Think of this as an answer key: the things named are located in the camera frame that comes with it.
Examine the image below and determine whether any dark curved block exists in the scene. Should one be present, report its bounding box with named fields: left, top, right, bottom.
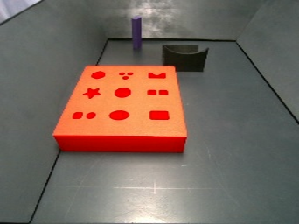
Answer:
left=162, top=45, right=209, bottom=72

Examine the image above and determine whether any purple rectangular block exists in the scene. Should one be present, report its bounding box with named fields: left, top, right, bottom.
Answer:
left=130, top=16, right=141, bottom=49

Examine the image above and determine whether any orange shape sorting board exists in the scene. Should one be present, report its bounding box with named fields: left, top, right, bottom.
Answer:
left=53, top=66, right=186, bottom=152

